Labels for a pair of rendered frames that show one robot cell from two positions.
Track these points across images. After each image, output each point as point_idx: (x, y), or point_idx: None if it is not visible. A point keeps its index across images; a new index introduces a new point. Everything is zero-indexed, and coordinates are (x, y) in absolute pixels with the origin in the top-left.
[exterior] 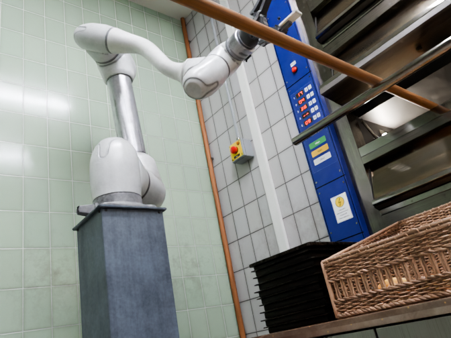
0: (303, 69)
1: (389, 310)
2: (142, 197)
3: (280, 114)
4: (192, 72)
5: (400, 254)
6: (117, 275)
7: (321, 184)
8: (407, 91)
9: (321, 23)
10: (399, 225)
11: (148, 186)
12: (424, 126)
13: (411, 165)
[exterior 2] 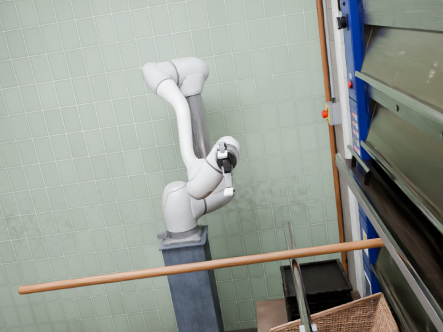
0: (354, 93)
1: None
2: (204, 214)
3: None
4: (188, 188)
5: None
6: (175, 284)
7: (360, 210)
8: (345, 249)
9: (368, 51)
10: (378, 298)
11: (205, 209)
12: None
13: (393, 265)
